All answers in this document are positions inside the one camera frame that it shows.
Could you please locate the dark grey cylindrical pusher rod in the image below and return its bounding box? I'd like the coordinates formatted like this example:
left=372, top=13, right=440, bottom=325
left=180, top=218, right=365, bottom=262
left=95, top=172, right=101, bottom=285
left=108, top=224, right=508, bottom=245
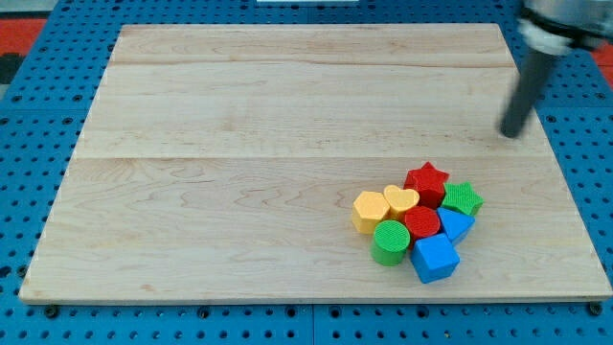
left=499, top=48, right=556, bottom=139

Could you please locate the green star block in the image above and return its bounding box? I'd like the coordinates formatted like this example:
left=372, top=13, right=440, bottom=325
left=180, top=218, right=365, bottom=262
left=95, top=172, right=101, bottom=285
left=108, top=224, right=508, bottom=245
left=441, top=181, right=485, bottom=216

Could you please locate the red star block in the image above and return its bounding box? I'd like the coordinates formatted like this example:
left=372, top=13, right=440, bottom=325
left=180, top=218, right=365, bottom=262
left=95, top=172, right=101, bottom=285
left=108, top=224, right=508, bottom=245
left=403, top=162, right=450, bottom=209

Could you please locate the blue triangle block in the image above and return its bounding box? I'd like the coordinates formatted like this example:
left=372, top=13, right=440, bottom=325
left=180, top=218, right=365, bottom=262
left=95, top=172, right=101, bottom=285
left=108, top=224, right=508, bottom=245
left=436, top=207, right=475, bottom=245

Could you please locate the yellow heart block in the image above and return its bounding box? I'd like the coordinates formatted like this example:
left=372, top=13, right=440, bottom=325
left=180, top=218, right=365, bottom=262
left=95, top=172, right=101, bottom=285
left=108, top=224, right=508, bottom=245
left=383, top=185, right=420, bottom=221

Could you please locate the red cylinder block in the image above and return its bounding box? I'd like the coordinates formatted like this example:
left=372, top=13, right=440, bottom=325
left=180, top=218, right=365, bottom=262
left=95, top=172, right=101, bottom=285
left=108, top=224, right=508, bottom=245
left=404, top=206, right=441, bottom=249

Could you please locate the blue cube block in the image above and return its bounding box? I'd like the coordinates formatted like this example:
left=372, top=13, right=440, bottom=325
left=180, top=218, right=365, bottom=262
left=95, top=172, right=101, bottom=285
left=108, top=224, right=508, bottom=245
left=411, top=234, right=461, bottom=284

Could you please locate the yellow hexagon block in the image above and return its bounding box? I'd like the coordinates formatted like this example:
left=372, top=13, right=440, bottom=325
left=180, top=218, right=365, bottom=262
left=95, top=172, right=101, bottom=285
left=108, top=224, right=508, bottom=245
left=352, top=191, right=390, bottom=235

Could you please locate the green cylinder block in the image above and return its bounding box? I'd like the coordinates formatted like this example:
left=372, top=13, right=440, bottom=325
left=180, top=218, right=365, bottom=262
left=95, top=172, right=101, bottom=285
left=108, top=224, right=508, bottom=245
left=370, top=220, right=411, bottom=266

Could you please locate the wooden board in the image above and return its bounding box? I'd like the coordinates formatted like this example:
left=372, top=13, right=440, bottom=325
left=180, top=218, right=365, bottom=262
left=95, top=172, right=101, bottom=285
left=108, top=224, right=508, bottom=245
left=19, top=24, right=612, bottom=306

